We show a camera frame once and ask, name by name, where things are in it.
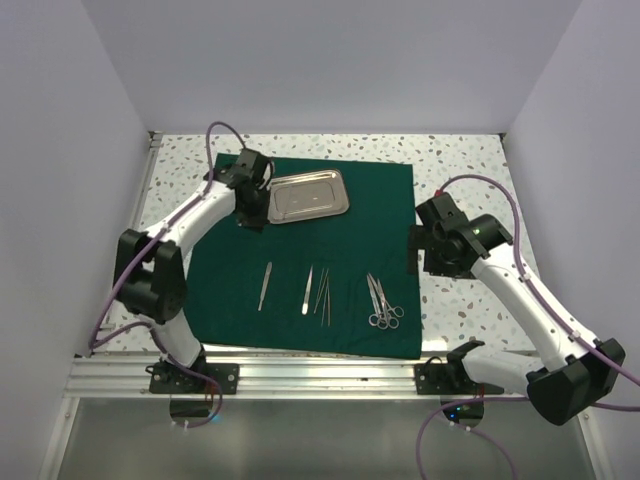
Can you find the silver scalpel handle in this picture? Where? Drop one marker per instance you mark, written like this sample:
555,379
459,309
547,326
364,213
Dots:
264,285

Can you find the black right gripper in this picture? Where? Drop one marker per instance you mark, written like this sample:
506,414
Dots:
420,239

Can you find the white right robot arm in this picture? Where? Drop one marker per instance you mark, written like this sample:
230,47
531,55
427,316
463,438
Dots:
572,370

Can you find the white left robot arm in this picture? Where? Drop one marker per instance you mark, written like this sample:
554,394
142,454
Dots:
149,276

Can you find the aluminium rail frame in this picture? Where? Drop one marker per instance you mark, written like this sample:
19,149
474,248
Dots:
306,415

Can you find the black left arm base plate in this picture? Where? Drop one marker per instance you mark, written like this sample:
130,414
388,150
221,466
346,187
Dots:
166,378

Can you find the silver pointed tweezers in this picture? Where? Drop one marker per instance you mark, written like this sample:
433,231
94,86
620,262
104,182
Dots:
320,290
326,305

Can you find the silver surgical scissors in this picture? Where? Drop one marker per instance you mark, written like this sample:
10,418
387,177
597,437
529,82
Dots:
387,317
377,318

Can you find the stainless steel instrument tray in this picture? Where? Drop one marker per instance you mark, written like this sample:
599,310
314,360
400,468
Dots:
307,196

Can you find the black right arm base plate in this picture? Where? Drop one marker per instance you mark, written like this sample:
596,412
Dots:
436,376

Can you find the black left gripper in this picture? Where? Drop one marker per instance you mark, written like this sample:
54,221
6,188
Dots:
258,221

